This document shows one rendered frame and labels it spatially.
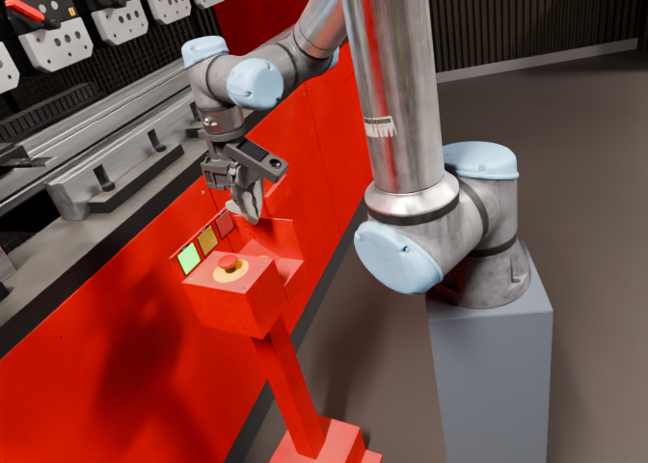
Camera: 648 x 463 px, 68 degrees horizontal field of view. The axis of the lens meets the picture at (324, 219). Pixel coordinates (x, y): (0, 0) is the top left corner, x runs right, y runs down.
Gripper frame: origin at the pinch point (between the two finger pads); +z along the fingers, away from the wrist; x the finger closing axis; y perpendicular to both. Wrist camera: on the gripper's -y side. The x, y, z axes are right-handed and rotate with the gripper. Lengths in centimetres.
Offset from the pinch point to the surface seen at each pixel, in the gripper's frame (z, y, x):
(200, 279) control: 6.4, 6.4, 13.4
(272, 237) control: 8.0, 0.8, -4.5
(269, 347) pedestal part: 29.1, -1.3, 8.1
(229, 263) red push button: 3.2, 0.1, 10.7
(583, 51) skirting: 74, -57, -369
